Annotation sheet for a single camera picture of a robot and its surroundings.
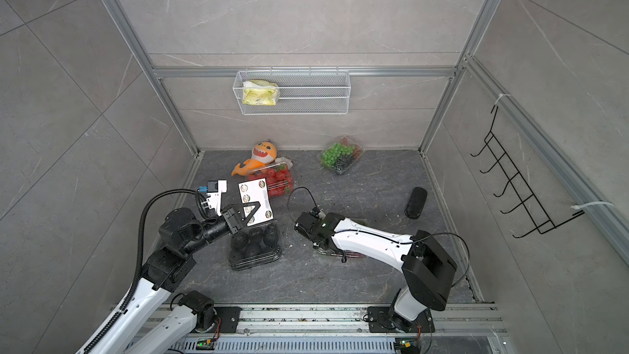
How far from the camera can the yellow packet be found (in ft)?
2.86

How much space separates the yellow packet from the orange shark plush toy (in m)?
0.28

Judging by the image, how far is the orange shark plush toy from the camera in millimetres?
1099
